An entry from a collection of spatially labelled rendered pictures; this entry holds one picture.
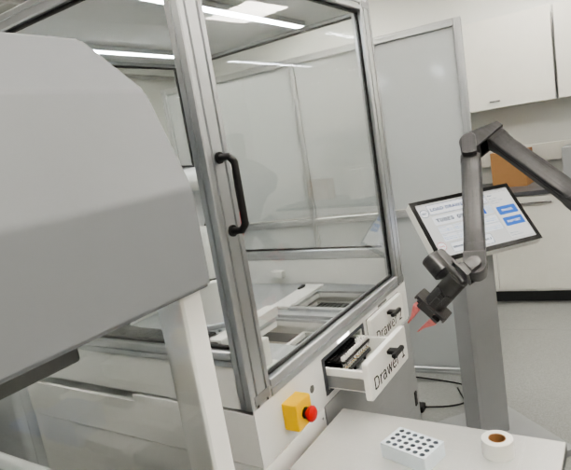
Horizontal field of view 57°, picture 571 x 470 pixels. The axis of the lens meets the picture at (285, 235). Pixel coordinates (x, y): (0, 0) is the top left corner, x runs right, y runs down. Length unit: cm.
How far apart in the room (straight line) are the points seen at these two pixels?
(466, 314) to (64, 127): 213
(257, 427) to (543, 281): 354
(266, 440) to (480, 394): 153
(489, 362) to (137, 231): 220
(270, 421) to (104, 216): 84
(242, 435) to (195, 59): 87
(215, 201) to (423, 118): 215
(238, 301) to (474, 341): 157
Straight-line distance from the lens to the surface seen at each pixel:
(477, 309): 255
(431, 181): 318
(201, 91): 117
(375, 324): 182
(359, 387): 153
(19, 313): 57
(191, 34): 119
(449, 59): 314
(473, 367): 264
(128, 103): 74
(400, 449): 136
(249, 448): 136
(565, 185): 158
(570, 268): 454
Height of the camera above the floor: 154
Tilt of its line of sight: 10 degrees down
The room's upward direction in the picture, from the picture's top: 9 degrees counter-clockwise
